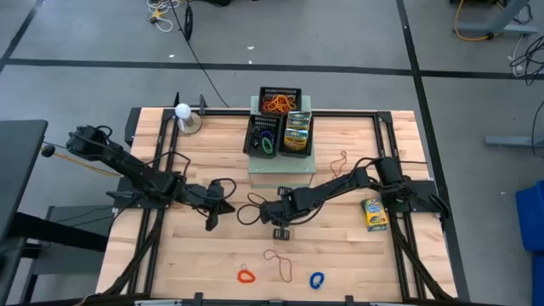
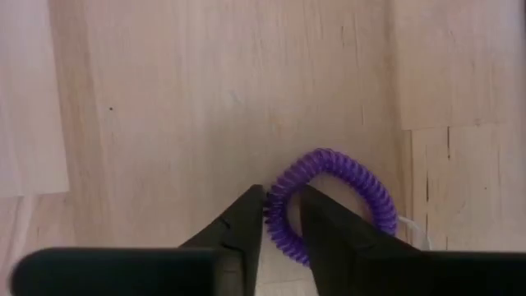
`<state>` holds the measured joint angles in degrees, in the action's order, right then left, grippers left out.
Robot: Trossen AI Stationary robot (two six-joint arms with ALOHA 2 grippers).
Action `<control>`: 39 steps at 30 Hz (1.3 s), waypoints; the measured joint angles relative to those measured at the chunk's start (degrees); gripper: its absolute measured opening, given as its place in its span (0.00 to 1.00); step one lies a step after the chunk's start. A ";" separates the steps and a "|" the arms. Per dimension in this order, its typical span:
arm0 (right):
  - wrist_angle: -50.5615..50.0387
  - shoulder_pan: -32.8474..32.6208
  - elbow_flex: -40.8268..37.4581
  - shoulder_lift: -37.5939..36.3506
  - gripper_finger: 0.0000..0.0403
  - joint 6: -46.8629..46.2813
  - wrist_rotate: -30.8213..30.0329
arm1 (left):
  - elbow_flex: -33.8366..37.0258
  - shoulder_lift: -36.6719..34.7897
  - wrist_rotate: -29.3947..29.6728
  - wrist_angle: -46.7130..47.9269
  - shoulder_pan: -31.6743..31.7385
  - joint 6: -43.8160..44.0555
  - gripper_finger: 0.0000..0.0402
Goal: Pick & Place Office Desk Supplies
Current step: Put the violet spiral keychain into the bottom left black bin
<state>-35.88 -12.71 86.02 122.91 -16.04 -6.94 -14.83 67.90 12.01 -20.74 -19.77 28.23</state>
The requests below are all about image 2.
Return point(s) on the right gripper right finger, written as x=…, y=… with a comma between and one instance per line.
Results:
x=337, y=234

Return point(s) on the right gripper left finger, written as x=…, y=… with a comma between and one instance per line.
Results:
x=240, y=230

